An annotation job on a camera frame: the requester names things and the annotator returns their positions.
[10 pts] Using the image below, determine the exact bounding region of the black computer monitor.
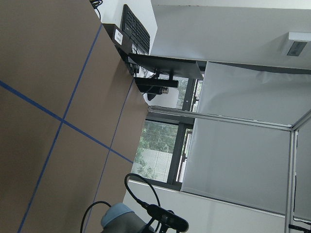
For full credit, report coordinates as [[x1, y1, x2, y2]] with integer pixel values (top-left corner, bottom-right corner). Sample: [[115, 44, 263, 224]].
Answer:
[[129, 53, 203, 80]]

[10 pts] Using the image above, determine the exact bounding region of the black box with white label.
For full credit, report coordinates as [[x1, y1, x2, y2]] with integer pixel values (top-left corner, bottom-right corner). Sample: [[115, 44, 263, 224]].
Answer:
[[102, 23, 133, 55]]

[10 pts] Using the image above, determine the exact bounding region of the black keyboard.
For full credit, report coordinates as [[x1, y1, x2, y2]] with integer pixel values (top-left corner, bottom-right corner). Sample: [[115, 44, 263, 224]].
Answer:
[[121, 4, 150, 54]]

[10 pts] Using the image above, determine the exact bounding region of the black camera cable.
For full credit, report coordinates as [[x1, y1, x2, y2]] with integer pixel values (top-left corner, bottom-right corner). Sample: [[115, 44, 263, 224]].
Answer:
[[80, 172, 161, 233]]

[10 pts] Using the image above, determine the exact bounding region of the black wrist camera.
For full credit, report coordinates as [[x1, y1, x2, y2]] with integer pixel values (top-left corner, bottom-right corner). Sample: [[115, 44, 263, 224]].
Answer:
[[146, 204, 189, 233]]

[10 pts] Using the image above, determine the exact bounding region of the aluminium frame post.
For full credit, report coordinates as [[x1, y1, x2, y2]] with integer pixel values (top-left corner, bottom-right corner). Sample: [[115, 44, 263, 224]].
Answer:
[[148, 106, 311, 233]]

